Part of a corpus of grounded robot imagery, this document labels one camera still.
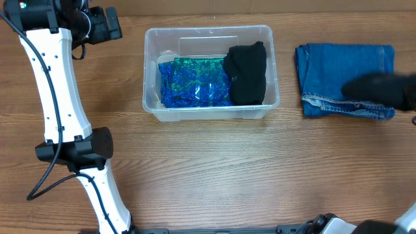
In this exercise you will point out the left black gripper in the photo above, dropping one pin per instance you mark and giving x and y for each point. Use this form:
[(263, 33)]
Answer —
[(102, 32)]

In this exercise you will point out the blue green sequin cloth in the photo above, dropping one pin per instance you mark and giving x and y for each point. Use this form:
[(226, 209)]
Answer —
[(194, 82)]

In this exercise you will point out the small black cloth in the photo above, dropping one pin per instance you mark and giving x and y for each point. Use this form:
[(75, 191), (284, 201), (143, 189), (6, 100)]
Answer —
[(246, 67)]

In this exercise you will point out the large black cloth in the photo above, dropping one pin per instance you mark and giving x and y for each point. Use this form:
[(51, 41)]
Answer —
[(389, 89)]

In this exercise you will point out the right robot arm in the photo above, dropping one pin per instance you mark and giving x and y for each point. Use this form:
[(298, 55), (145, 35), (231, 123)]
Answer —
[(331, 224)]

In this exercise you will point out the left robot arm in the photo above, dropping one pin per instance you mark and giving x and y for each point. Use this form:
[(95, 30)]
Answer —
[(49, 31)]

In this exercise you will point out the clear plastic storage bin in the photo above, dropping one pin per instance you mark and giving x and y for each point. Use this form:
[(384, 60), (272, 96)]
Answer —
[(166, 44)]

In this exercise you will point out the folded blue denim jeans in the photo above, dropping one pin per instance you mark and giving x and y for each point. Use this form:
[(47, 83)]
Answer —
[(323, 69)]

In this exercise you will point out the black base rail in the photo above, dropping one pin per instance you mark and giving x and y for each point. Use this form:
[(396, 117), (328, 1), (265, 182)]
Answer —
[(280, 229)]

